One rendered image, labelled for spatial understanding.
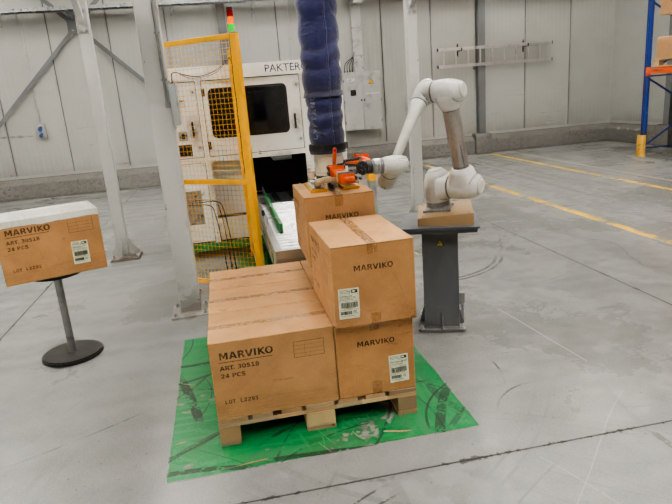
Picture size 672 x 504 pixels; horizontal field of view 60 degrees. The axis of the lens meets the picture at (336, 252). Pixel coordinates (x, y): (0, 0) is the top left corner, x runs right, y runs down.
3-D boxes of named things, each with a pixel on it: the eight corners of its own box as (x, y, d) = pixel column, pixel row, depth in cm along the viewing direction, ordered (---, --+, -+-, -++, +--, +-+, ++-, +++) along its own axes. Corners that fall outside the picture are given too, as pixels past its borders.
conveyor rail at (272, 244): (256, 216, 624) (254, 198, 619) (260, 215, 625) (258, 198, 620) (277, 279, 405) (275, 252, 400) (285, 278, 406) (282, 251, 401)
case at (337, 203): (298, 243, 390) (292, 184, 380) (356, 236, 397) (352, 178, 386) (310, 267, 333) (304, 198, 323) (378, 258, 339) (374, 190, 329)
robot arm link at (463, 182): (457, 192, 387) (489, 192, 374) (447, 203, 376) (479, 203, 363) (436, 76, 353) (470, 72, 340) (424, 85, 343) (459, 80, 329)
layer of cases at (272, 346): (217, 328, 395) (209, 272, 384) (360, 308, 412) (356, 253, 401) (218, 420, 281) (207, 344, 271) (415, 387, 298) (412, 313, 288)
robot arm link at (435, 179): (432, 197, 398) (429, 165, 391) (457, 197, 387) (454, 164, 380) (421, 203, 386) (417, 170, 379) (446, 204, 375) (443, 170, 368)
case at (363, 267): (314, 290, 332) (308, 222, 322) (382, 281, 339) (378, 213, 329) (336, 329, 275) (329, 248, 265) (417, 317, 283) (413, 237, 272)
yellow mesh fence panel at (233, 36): (185, 293, 519) (147, 43, 463) (192, 289, 527) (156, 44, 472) (267, 302, 480) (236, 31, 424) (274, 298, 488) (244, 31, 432)
